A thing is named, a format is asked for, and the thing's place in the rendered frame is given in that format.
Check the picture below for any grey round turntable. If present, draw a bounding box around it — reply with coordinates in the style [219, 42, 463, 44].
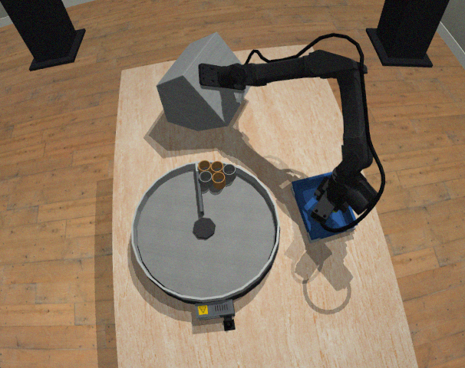
[131, 161, 280, 331]

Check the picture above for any bronze bushing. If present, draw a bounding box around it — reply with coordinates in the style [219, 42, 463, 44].
[198, 160, 212, 174]
[212, 172, 226, 189]
[210, 161, 223, 175]

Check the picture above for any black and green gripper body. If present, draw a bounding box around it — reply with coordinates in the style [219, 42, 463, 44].
[314, 177, 349, 213]

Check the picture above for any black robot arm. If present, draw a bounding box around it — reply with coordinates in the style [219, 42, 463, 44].
[198, 50, 378, 224]

